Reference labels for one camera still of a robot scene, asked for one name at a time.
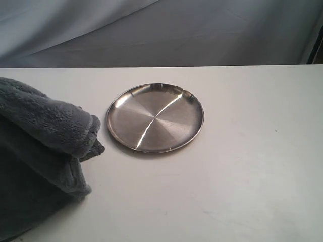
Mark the grey fluffy towel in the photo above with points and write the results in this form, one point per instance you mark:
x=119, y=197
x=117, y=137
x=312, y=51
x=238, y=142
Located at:
x=43, y=143

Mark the round stainless steel plate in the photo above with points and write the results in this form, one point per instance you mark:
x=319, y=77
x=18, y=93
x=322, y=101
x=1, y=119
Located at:
x=155, y=118

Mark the grey backdrop cloth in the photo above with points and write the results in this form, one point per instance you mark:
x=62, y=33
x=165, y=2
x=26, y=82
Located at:
x=43, y=34

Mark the black stand pole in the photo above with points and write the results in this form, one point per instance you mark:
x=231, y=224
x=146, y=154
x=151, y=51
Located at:
x=316, y=53

